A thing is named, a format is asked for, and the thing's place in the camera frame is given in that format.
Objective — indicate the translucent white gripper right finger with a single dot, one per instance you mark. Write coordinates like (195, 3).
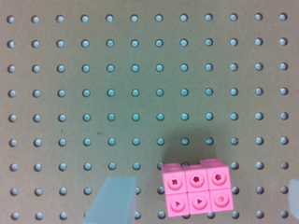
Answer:
(293, 197)

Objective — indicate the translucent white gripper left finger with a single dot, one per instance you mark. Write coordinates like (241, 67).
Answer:
(115, 202)

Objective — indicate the pink interlocking cube block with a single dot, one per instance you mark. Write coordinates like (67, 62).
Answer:
(197, 189)

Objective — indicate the brown perforated pegboard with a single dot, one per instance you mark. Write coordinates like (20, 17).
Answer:
(96, 88)

